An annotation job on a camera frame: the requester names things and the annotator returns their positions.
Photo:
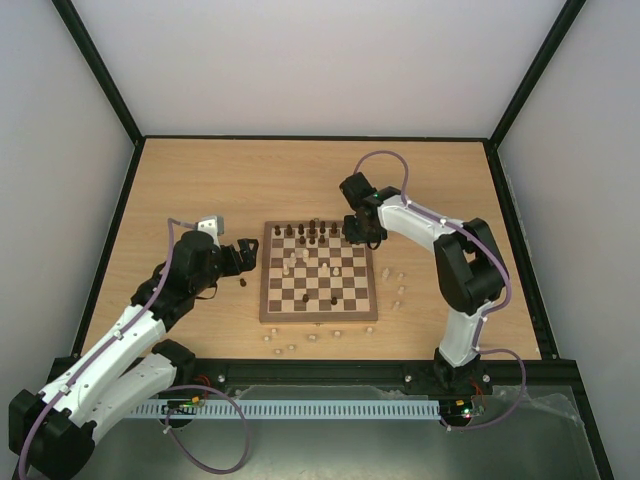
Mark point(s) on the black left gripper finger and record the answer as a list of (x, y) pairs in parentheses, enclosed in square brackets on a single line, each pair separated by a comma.
[(248, 260), (248, 245)]

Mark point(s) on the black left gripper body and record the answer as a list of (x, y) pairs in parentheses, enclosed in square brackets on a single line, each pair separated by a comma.
[(231, 268)]

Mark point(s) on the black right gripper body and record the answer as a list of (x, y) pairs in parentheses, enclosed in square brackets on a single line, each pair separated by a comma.
[(364, 228)]

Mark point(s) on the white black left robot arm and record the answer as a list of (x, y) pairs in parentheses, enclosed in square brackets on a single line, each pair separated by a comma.
[(56, 429)]

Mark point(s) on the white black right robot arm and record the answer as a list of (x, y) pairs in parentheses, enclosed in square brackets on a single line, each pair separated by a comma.
[(470, 270)]

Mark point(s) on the wooden chess board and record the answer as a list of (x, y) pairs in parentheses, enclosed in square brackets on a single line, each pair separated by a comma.
[(281, 296)]

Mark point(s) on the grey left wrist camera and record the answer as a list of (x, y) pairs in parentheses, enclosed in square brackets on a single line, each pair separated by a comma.
[(213, 225)]

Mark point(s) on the light blue cable duct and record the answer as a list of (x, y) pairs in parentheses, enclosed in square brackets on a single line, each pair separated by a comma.
[(293, 410)]

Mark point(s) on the black frame post left rear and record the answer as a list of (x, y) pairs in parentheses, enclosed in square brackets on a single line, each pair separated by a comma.
[(85, 44)]

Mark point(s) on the black frame post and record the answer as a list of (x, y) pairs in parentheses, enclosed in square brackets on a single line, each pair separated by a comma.
[(85, 44), (546, 52)]

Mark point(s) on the black frame post right rear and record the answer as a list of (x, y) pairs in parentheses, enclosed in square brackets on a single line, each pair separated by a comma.
[(546, 52)]

